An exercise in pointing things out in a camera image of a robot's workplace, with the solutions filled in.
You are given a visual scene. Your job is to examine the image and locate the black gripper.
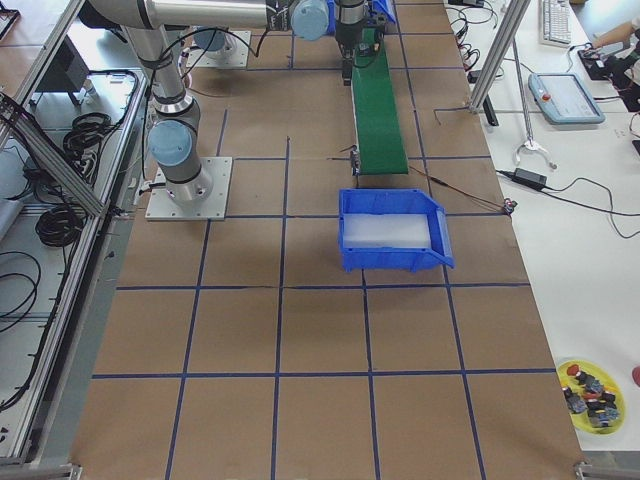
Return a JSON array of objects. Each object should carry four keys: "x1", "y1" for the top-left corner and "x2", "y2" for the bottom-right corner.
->
[{"x1": 334, "y1": 20, "x2": 366, "y2": 86}]

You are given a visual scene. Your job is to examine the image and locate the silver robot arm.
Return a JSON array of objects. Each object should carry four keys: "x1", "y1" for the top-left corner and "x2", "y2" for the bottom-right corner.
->
[{"x1": 91, "y1": 1, "x2": 368, "y2": 203}]

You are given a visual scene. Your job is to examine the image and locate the yellow plate of buttons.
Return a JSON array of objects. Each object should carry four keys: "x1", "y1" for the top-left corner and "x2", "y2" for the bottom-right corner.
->
[{"x1": 556, "y1": 359, "x2": 626, "y2": 435}]

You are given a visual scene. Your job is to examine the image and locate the blue bin left side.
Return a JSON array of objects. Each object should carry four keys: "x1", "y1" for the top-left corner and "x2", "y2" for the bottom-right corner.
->
[{"x1": 368, "y1": 0, "x2": 396, "y2": 24}]

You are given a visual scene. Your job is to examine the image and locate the blue bin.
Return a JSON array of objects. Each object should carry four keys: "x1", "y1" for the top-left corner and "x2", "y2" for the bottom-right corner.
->
[
  {"x1": 368, "y1": 0, "x2": 396, "y2": 24},
  {"x1": 338, "y1": 188, "x2": 455, "y2": 272}
]

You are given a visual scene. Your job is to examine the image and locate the green conveyor belt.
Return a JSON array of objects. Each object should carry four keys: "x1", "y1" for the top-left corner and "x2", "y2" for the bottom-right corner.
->
[{"x1": 351, "y1": 28, "x2": 408, "y2": 175}]

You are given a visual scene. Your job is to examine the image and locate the blue bin right side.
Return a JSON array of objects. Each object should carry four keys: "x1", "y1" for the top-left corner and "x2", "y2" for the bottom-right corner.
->
[{"x1": 338, "y1": 188, "x2": 455, "y2": 272}]

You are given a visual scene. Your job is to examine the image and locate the white reach grabber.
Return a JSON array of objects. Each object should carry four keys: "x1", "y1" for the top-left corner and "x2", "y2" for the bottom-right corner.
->
[{"x1": 512, "y1": 40, "x2": 557, "y2": 170}]

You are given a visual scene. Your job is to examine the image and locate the black power adapter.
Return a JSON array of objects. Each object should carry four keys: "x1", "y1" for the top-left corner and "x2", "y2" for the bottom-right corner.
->
[{"x1": 513, "y1": 168, "x2": 547, "y2": 191}]

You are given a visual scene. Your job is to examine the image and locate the white keyboard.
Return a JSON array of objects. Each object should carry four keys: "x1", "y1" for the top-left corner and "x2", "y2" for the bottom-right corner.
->
[{"x1": 538, "y1": 0, "x2": 572, "y2": 47}]

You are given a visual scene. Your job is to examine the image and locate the teach pendant right table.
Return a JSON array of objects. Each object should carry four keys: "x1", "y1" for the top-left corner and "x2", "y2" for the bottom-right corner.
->
[{"x1": 528, "y1": 73, "x2": 605, "y2": 125}]

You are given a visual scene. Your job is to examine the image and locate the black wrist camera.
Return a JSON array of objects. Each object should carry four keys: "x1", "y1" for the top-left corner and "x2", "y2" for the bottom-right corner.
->
[{"x1": 368, "y1": 11, "x2": 387, "y2": 51}]

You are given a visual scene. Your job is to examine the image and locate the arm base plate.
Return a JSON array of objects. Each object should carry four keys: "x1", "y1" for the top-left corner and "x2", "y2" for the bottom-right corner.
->
[
  {"x1": 145, "y1": 157, "x2": 233, "y2": 221},
  {"x1": 187, "y1": 29, "x2": 251, "y2": 69}
]

